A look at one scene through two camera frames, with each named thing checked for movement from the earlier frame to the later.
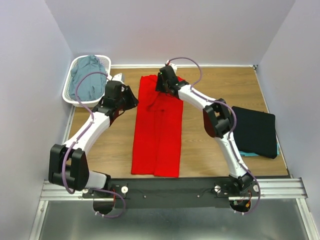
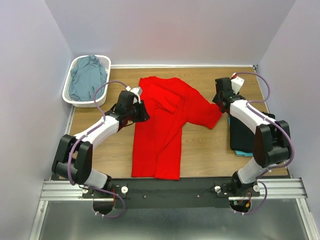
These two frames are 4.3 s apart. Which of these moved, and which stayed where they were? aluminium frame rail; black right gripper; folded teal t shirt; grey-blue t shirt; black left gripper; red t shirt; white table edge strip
Moved: red t shirt; black left gripper; black right gripper
Stayed: grey-blue t shirt; white table edge strip; aluminium frame rail; folded teal t shirt
